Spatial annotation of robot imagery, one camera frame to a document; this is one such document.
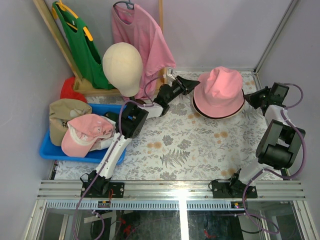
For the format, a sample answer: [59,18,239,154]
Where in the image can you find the dark round mannequin stand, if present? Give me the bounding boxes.
[134,99,150,106]

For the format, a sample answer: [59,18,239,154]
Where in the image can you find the pink bucket hat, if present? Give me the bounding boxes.
[193,66,244,106]

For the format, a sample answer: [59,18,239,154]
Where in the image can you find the beige straw hat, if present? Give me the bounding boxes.
[192,98,246,120]

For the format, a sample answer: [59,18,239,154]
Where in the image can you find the beige mannequin head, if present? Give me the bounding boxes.
[102,42,143,98]

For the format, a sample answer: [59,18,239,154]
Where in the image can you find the pink baseball cap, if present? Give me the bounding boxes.
[61,113,115,158]

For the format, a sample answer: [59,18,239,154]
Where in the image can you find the blue plastic bin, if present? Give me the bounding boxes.
[39,103,121,164]

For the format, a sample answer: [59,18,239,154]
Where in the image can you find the black bucket hat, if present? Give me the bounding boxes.
[194,96,244,118]

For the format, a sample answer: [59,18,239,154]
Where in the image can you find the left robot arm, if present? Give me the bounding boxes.
[81,75,200,198]

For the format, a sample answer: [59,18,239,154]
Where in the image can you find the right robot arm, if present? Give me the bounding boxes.
[208,82,306,200]

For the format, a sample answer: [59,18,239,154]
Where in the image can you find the floral table mat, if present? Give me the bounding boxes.
[54,70,279,181]

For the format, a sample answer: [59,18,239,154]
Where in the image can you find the pink t-shirt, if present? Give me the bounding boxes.
[111,4,176,100]

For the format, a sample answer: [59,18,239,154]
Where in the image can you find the green tank top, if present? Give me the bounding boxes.
[52,1,114,90]

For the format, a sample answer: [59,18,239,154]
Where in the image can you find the wooden clothes rack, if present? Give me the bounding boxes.
[33,0,167,97]

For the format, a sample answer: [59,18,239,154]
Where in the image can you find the blue-grey hanger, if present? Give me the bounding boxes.
[113,0,135,10]

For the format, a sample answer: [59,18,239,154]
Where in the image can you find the red cloth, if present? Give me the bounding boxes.
[60,76,87,103]

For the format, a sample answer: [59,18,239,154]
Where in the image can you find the beige cap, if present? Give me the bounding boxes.
[49,98,92,147]

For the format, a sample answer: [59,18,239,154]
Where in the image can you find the yellow hanger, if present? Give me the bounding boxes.
[51,0,93,42]

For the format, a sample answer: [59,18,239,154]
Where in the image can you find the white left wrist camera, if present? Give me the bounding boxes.
[166,68,175,82]

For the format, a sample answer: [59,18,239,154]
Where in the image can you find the aluminium corner post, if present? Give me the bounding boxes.
[253,0,300,74]

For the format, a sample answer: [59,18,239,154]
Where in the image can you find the aluminium mounting rail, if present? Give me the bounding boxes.
[37,179,306,211]

